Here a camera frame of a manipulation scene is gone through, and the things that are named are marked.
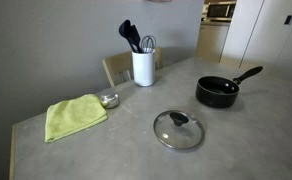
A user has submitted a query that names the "glass pot lid black knob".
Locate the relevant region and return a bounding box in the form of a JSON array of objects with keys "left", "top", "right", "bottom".
[{"left": 152, "top": 109, "right": 206, "bottom": 152}]

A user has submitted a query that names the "white utensil holder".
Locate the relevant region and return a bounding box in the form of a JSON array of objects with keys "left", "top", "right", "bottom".
[{"left": 131, "top": 49, "right": 156, "bottom": 88}]

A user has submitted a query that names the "small round steel container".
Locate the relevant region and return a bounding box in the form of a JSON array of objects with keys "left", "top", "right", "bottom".
[{"left": 96, "top": 87, "right": 121, "bottom": 110}]

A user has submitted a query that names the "light wooden chair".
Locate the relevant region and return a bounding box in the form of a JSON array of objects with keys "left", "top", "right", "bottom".
[{"left": 101, "top": 46, "right": 164, "bottom": 88}]

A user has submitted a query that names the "black spatula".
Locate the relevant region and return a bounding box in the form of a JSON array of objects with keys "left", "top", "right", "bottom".
[{"left": 129, "top": 24, "right": 144, "bottom": 54}]

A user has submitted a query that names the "black cooking spoon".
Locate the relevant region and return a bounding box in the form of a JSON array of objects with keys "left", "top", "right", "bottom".
[{"left": 118, "top": 19, "right": 138, "bottom": 54}]

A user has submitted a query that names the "green microfiber cloth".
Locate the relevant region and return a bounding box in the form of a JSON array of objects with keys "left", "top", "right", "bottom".
[{"left": 44, "top": 93, "right": 109, "bottom": 144}]

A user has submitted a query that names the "beige kitchen cabinet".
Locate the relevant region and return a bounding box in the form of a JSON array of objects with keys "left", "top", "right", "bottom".
[{"left": 195, "top": 21, "right": 230, "bottom": 64}]

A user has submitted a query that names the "microwave oven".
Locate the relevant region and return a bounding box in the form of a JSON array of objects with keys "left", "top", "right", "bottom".
[{"left": 206, "top": 0, "right": 237, "bottom": 21}]

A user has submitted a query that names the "wire whisk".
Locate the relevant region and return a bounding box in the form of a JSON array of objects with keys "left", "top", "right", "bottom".
[{"left": 140, "top": 34, "right": 157, "bottom": 54}]

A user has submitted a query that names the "black saucepan with handle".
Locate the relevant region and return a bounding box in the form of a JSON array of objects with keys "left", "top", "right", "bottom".
[{"left": 195, "top": 65, "right": 264, "bottom": 109}]

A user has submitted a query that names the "black wall switch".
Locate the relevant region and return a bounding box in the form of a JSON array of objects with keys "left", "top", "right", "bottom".
[{"left": 283, "top": 14, "right": 292, "bottom": 26}]

